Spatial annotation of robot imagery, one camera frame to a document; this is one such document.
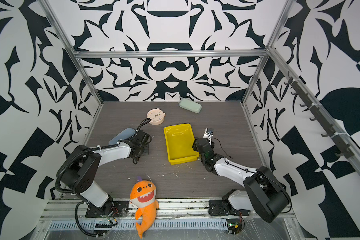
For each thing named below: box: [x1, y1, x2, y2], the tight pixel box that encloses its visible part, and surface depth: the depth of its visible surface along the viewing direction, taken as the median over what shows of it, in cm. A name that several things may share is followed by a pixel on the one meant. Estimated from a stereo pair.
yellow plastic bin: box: [163, 123, 200, 165], surface depth 96 cm
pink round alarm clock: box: [146, 108, 166, 126], surface depth 111 cm
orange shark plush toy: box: [130, 176, 159, 239], surface depth 72 cm
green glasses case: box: [179, 98, 202, 114], surface depth 118 cm
